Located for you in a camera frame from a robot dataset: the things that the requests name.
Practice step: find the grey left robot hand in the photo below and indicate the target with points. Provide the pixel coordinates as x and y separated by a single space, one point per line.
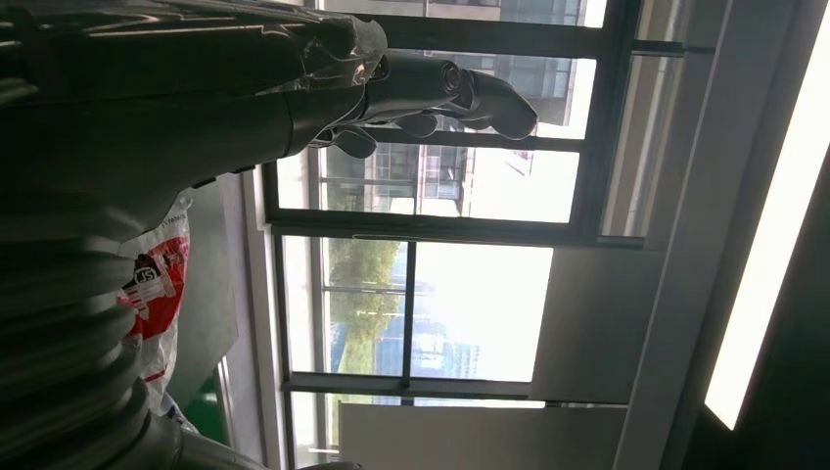
162 117

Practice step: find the grey parcel with black logo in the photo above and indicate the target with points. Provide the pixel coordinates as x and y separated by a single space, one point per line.
162 292

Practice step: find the bright ceiling light strip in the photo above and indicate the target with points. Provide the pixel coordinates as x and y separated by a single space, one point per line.
771 259

